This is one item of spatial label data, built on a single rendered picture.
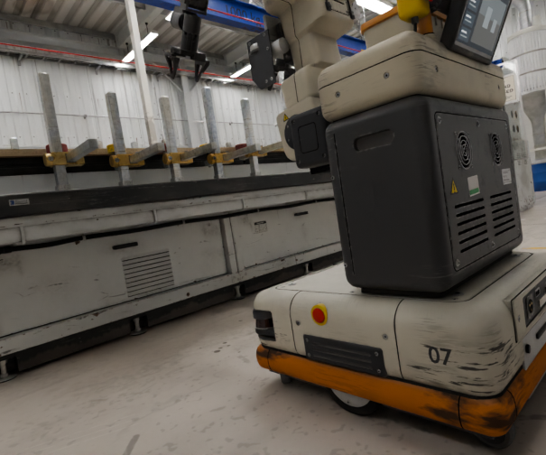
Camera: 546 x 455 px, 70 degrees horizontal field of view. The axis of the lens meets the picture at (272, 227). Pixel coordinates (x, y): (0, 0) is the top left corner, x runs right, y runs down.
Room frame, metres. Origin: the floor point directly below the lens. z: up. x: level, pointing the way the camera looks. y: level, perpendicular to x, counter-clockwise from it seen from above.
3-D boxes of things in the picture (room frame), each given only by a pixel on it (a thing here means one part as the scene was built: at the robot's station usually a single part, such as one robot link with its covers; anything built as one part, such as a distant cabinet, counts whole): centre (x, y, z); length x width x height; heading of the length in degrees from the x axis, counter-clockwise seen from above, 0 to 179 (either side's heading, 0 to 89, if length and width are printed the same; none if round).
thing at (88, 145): (1.50, 0.71, 0.82); 0.43 x 0.03 x 0.04; 43
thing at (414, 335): (1.10, -0.34, 0.16); 0.67 x 0.64 x 0.25; 43
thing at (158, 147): (1.67, 0.52, 0.81); 0.43 x 0.03 x 0.04; 43
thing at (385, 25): (1.01, -0.42, 0.87); 0.23 x 0.15 x 0.11; 133
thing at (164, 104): (1.86, 0.42, 0.87); 0.04 x 0.04 x 0.48; 43
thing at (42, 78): (1.52, 0.78, 0.92); 0.04 x 0.04 x 0.48; 43
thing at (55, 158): (1.54, 0.77, 0.82); 0.14 x 0.06 x 0.05; 133
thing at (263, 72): (1.31, -0.14, 0.99); 0.28 x 0.16 x 0.22; 133
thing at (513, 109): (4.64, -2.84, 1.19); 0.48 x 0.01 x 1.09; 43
